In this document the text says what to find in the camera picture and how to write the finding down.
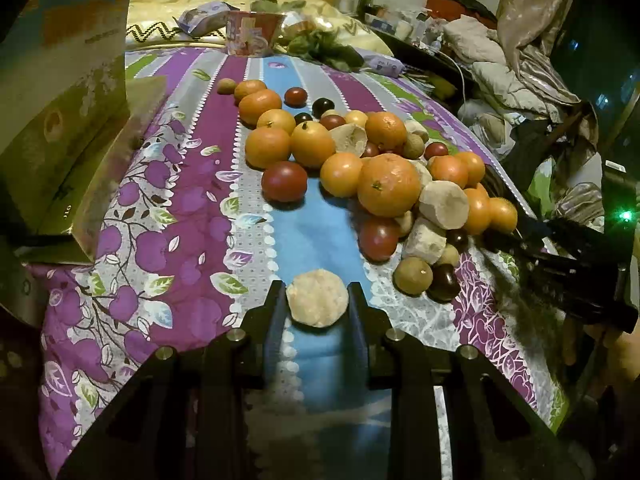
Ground red tomato front centre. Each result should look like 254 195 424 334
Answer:
358 217 400 262

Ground open cardboard gift box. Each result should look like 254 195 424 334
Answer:
1 0 166 264

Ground beige cut fruit chunk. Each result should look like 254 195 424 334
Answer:
419 181 470 230

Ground dark purple plum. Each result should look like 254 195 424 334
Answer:
426 263 461 304

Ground red tomato front left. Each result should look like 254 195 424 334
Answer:
262 160 308 204

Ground green leafy vegetables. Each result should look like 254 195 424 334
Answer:
286 29 364 73

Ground orange behind tomato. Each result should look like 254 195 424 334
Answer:
291 122 336 169

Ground brown round longan fruit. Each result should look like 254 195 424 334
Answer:
393 257 433 296

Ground pale beige round fruit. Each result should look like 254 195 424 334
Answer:
285 269 349 328

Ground cream zigzag pillow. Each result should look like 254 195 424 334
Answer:
126 0 392 55

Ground purple floral striped bedspread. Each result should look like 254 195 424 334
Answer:
32 48 567 479

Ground red tomato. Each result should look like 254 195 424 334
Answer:
262 160 308 204
358 217 400 262

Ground orange left of pile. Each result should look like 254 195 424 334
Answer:
245 127 291 169

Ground large central orange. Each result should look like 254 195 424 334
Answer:
357 153 422 218

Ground pile of clothes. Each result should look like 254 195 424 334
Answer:
444 14 582 159

